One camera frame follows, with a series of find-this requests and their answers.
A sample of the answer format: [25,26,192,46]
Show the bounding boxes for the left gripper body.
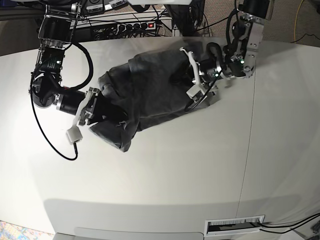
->
[171,60,194,85]

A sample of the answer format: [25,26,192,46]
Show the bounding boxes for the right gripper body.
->
[78,88,128,126]

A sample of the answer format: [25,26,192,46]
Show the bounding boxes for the grey T-shirt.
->
[89,45,216,152]

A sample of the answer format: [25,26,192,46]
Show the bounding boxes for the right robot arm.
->
[29,0,129,126]

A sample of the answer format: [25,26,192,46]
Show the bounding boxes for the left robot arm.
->
[180,0,273,87]

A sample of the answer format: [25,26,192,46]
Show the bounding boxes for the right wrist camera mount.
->
[31,86,100,161]

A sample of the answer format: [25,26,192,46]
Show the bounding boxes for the black power strip red switch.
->
[92,21,158,38]

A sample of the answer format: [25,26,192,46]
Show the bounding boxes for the yellow cable on floor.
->
[292,0,320,43]

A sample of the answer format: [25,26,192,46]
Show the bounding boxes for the white table cable grommet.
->
[204,215,265,237]

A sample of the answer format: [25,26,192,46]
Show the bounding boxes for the black cables at table edge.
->
[258,213,320,235]

